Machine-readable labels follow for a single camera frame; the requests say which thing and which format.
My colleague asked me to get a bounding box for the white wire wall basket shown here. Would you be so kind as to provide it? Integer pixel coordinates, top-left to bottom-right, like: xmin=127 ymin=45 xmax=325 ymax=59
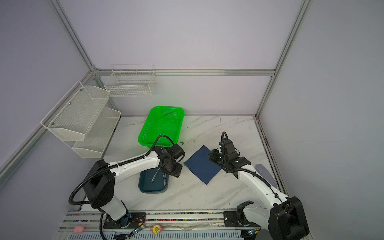
xmin=105 ymin=65 xmax=157 ymax=97

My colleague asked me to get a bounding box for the yellow pink round toy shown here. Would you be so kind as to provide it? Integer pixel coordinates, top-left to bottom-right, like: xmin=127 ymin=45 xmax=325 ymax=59
xmin=150 ymin=225 xmax=163 ymax=234

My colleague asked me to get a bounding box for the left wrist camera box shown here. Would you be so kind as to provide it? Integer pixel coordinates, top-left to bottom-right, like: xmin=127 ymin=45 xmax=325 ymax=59
xmin=169 ymin=144 xmax=185 ymax=163

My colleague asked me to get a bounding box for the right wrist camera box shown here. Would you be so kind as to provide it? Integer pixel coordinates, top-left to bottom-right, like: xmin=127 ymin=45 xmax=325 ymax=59
xmin=219 ymin=139 xmax=239 ymax=161

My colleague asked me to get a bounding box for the aluminium frame post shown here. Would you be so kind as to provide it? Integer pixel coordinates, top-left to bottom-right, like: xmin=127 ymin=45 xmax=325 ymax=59
xmin=48 ymin=0 xmax=96 ymax=73

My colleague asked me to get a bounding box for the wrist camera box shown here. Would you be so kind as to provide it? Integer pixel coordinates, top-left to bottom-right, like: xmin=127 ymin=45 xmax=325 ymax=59
xmin=169 ymin=144 xmax=185 ymax=163
xmin=219 ymin=139 xmax=239 ymax=161

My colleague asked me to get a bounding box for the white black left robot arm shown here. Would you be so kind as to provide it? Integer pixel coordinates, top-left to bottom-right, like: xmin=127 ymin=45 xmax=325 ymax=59
xmin=82 ymin=145 xmax=185 ymax=228

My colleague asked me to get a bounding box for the white mesh wall shelf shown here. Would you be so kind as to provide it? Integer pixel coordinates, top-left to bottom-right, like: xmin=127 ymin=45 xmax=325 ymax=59
xmin=41 ymin=82 xmax=121 ymax=159

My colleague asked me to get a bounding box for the aluminium front rail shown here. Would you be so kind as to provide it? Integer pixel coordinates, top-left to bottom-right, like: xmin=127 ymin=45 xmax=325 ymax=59
xmin=53 ymin=208 xmax=314 ymax=240

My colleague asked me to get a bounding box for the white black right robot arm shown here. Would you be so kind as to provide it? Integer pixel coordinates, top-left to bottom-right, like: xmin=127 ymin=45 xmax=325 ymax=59
xmin=209 ymin=149 xmax=310 ymax=240

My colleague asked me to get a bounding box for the green plastic perforated basket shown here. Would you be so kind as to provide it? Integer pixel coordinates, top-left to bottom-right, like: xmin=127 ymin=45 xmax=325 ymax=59
xmin=138 ymin=106 xmax=185 ymax=148

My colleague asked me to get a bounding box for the silver fork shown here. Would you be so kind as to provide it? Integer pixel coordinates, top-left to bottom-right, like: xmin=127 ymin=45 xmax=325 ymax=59
xmin=151 ymin=168 xmax=164 ymax=183

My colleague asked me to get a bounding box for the dark blue paper napkin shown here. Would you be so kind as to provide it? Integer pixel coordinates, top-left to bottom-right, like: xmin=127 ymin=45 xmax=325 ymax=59
xmin=184 ymin=146 xmax=221 ymax=185

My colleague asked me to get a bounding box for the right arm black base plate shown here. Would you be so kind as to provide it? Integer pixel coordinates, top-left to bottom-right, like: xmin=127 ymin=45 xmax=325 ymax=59
xmin=223 ymin=211 xmax=259 ymax=228

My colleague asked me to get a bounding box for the pink toy on rail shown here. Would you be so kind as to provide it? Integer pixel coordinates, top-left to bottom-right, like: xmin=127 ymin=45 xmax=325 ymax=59
xmin=73 ymin=226 xmax=85 ymax=234

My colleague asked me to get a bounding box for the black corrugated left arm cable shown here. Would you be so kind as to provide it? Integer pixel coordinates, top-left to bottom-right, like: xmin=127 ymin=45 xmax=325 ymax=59
xmin=68 ymin=134 xmax=175 ymax=240

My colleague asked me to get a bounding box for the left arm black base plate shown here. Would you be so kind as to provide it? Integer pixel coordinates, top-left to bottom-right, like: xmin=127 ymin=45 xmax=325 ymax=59
xmin=103 ymin=212 xmax=146 ymax=229

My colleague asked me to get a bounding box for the dark teal plastic tray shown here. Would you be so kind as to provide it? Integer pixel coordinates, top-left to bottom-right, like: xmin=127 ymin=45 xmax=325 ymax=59
xmin=138 ymin=168 xmax=169 ymax=194

